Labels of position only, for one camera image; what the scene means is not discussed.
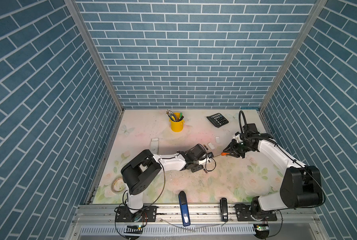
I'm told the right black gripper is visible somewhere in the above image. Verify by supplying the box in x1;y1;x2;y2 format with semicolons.
222;138;254;158

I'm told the orange black handled screwdriver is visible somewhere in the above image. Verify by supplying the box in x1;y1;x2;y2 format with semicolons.
213;153;229;158

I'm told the white remote control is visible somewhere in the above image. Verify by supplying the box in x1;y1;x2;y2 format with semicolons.
149;138;159;154

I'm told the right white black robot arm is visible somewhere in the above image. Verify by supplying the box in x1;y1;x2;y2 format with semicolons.
222;124;325;213

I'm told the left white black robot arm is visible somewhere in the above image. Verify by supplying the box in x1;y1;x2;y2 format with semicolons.
121;144;214;214

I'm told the yellow metal pen cup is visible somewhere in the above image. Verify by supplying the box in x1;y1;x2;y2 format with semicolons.
169;113;184;133

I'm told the black desk calculator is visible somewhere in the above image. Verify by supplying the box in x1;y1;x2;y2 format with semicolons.
206;113;229;128

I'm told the bundle of pencils in cup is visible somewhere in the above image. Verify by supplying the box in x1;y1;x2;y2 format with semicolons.
166;110;178;122

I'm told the roll of clear tape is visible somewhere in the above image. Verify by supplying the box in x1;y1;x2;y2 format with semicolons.
110;176;125;193

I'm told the black corrugated cable hose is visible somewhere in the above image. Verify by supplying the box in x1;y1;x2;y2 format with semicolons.
238;110;275;142

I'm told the blue black clamp handle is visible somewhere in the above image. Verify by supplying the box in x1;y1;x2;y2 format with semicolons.
178;191;190;227

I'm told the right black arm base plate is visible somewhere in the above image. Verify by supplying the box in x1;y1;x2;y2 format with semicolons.
234;204;277;222

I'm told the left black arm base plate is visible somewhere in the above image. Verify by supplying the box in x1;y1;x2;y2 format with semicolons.
115;206;157;223

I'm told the aluminium front rail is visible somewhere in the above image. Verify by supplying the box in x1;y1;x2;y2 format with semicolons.
72;203;320;225

